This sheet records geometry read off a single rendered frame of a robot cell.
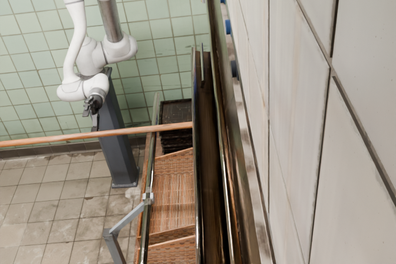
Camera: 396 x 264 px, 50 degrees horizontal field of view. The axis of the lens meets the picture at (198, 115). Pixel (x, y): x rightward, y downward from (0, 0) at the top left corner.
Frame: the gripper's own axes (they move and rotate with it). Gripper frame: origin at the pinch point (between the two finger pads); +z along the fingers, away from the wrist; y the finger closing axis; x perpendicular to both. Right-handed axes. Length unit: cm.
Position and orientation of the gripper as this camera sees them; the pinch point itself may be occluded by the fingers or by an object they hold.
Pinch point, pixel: (89, 125)
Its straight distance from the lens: 217.7
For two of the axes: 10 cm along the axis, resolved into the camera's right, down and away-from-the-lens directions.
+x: -9.9, 0.9, 0.5
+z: 0.2, 6.4, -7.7
